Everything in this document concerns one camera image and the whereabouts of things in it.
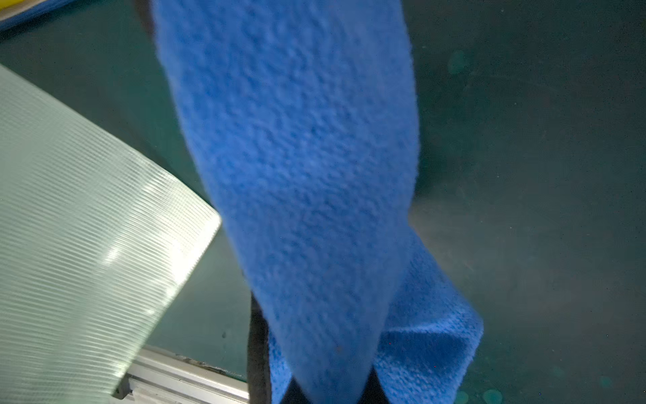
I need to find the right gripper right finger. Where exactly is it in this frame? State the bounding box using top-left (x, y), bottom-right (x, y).
top-left (279, 368), bottom-right (390, 404)

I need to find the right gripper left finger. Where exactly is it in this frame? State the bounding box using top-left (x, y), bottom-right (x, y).
top-left (247, 296), bottom-right (272, 404)

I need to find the green mesh document bag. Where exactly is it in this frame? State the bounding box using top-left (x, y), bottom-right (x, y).
top-left (1, 68), bottom-right (221, 403)

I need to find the blue microfibre cloth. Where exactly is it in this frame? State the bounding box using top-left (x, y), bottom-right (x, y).
top-left (144, 1), bottom-right (483, 403)

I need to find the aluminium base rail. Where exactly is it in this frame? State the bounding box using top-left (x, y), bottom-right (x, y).
top-left (109, 348), bottom-right (249, 404)

